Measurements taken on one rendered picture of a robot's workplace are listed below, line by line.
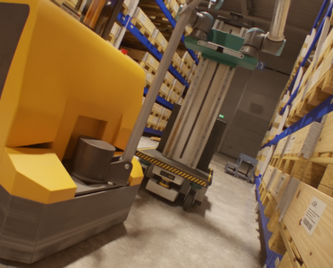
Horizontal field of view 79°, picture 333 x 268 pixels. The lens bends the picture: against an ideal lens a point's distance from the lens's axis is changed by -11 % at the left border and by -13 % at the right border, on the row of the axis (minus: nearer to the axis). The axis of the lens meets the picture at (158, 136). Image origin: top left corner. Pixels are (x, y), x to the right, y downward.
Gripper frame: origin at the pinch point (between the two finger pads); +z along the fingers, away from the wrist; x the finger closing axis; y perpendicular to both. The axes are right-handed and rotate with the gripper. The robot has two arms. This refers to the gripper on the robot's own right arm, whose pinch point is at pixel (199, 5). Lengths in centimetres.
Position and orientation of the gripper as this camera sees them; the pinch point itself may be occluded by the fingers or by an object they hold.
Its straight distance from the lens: 170.1
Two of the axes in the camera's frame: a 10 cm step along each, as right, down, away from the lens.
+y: -0.1, 3.5, 9.4
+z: -2.8, 9.0, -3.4
